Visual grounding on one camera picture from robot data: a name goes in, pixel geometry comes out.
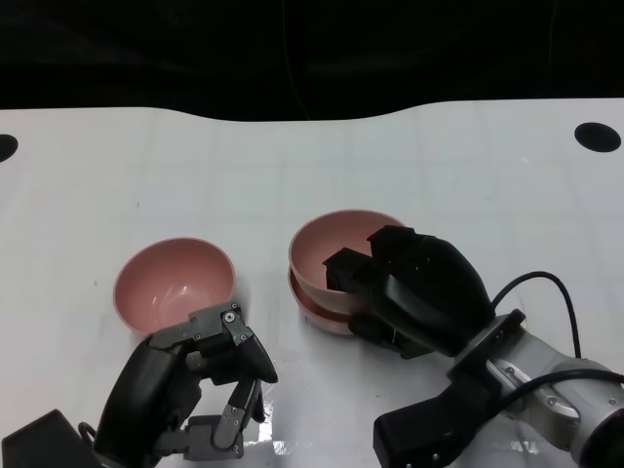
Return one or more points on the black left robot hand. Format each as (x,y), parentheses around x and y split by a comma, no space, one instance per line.
(141,395)

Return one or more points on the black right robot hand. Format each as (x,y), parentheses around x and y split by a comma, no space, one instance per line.
(429,292)

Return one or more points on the pink plastic bowl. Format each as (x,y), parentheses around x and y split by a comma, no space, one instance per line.
(166,283)
(317,319)
(312,248)

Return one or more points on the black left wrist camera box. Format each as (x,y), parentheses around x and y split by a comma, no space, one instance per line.
(44,441)

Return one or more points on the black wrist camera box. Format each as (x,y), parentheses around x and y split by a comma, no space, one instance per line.
(44,441)
(424,434)

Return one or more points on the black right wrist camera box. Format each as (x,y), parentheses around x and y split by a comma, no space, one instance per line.
(424,434)

